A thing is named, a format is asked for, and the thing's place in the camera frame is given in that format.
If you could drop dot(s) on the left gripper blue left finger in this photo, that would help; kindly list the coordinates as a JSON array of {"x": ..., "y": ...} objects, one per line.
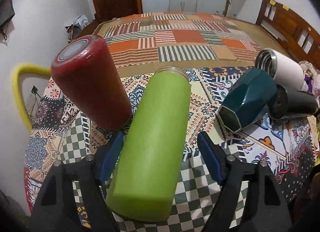
[{"x": 55, "y": 206}]

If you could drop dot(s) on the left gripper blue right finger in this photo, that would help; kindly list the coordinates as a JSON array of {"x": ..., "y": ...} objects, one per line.
[{"x": 265, "y": 208}]

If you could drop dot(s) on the green tumbler cup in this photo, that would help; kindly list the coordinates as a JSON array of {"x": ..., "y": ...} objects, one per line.
[{"x": 144, "y": 182}]

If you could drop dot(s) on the black tumbler cup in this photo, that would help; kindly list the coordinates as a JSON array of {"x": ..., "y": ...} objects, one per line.
[{"x": 291, "y": 103}]

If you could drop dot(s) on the dark teal faceted cup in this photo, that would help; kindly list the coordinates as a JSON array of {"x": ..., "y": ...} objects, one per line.
[{"x": 247, "y": 101}]

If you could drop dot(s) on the white tumbler cup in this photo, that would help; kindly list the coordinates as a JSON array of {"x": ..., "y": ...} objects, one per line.
[{"x": 284, "y": 70}]

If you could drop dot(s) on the red tumbler cup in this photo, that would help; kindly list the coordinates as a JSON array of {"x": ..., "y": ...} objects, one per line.
[{"x": 85, "y": 72}]

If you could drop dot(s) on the patterned patchwork tablecloth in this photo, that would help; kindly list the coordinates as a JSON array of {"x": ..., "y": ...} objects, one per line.
[{"x": 63, "y": 132}]

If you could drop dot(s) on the stuffed toy doll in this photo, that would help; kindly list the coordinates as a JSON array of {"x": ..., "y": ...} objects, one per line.
[{"x": 311, "y": 77}]

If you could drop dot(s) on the yellow foam tube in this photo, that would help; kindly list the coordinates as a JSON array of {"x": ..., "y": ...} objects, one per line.
[{"x": 25, "y": 68}]

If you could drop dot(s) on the wooden headboard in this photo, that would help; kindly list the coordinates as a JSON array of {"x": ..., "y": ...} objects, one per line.
[{"x": 298, "y": 38}]

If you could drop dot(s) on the bag on floor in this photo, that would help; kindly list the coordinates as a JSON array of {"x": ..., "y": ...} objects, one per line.
[{"x": 75, "y": 28}]

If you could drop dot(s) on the striped patchwork bed blanket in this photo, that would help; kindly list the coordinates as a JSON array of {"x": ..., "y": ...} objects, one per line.
[{"x": 170, "y": 37}]

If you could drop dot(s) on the wooden bed frame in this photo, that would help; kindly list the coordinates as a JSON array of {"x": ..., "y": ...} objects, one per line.
[{"x": 260, "y": 36}]

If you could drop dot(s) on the wall mounted black television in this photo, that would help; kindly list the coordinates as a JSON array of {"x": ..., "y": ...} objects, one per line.
[{"x": 6, "y": 13}]

